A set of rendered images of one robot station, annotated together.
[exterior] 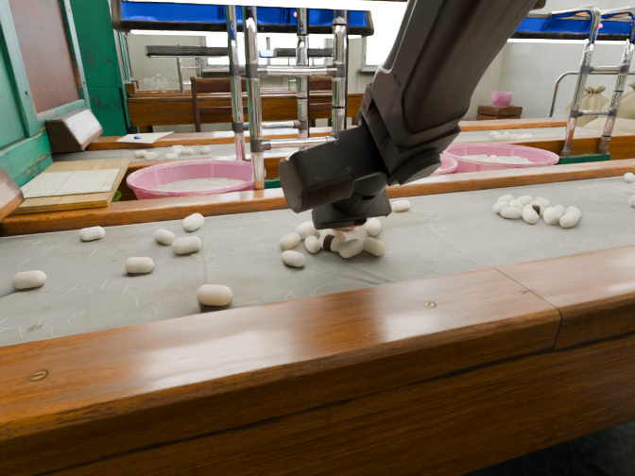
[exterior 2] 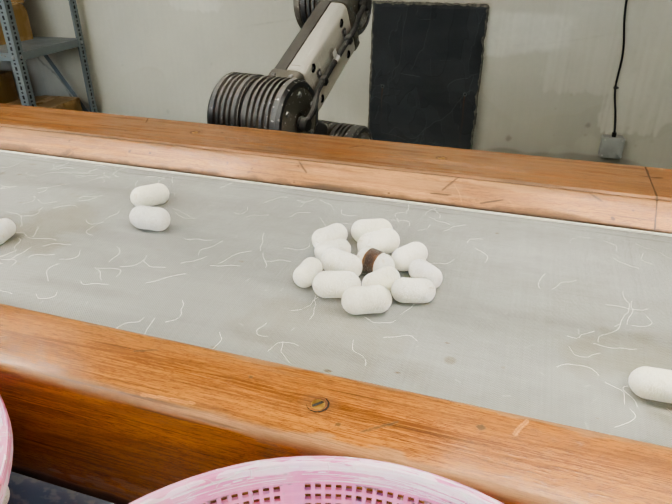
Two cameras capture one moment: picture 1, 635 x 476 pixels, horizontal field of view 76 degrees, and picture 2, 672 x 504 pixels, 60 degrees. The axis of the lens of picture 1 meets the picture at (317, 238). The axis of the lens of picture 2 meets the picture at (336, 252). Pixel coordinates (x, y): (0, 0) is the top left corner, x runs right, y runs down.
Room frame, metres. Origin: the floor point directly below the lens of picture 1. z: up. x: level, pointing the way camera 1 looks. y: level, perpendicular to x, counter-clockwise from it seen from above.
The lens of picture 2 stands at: (0.98, -0.14, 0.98)
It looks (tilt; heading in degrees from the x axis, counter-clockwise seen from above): 28 degrees down; 215
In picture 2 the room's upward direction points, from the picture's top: straight up
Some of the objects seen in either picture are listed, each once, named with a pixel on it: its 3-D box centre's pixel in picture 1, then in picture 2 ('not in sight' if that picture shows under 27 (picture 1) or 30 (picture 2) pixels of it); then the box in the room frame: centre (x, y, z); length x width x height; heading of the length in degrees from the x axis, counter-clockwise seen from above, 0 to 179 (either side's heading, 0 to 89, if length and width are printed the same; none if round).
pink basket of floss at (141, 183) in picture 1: (201, 195); not in sight; (0.81, 0.24, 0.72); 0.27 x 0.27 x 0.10
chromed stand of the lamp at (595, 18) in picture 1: (575, 91); not in sight; (1.34, -0.80, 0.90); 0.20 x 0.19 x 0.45; 107
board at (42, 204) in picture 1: (77, 180); not in sight; (0.74, 0.45, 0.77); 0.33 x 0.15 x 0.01; 17
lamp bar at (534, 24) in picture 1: (566, 27); not in sight; (1.41, -0.77, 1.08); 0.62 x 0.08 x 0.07; 107
